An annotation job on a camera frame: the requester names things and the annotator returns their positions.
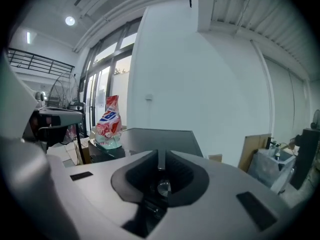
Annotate clear plastic bag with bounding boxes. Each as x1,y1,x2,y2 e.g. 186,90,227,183
247,147,297,194

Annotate white ceiling pipes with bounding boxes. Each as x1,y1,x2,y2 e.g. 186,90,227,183
72,0,190,54

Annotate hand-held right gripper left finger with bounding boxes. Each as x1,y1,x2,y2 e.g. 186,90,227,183
53,149,160,240

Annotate black washing machine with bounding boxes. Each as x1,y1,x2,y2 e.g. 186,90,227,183
87,127,205,171

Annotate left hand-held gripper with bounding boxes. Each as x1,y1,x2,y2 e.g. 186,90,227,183
23,106,84,152

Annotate ceiling air conditioner unit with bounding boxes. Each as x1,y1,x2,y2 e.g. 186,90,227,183
73,0,116,19

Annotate black-framed glass doors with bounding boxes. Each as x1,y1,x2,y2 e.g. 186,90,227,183
79,16,143,138

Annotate red white detergent bag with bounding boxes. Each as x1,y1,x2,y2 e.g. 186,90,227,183
94,95,124,150

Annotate large leaning cardboard sheet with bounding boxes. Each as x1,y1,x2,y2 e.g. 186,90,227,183
237,133,273,173

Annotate black balcony railing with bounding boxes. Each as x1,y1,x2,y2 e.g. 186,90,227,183
6,47,76,76

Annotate black standing fan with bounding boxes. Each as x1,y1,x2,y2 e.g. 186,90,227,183
47,72,87,165

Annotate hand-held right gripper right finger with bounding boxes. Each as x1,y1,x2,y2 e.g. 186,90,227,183
149,150,293,240

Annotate black cabinet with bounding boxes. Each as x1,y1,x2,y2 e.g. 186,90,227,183
289,127,320,190

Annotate brown printed cardboard box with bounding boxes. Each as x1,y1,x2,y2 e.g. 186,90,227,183
79,136,91,165

